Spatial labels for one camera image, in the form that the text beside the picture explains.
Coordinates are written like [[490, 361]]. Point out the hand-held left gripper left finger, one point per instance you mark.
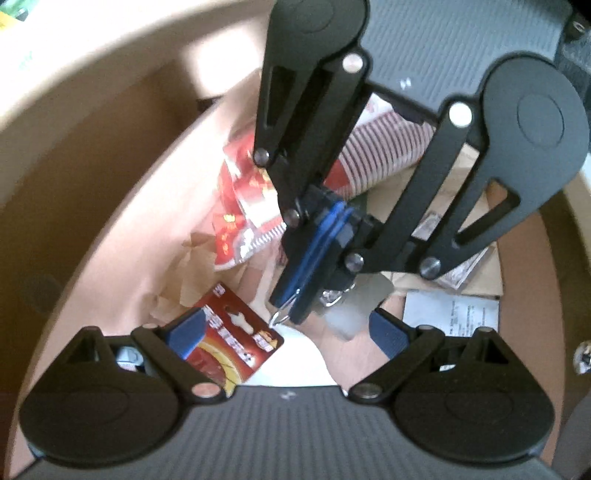
[[187, 336]]

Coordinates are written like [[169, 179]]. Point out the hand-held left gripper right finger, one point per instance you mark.
[[387, 336]]

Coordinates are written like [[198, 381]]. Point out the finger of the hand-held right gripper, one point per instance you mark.
[[308, 258], [358, 230]]

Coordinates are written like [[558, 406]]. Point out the red card blister package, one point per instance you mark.
[[231, 333]]

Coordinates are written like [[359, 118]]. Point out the silver metal clip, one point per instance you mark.
[[333, 296]]

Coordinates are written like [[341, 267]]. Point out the crumpled brown paper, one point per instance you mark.
[[194, 277]]

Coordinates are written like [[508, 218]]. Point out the white printed receipt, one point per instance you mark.
[[461, 314]]

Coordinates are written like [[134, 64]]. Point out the red striped paper cup stack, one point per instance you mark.
[[383, 147]]

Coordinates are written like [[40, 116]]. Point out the white paper sheet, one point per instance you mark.
[[300, 362]]

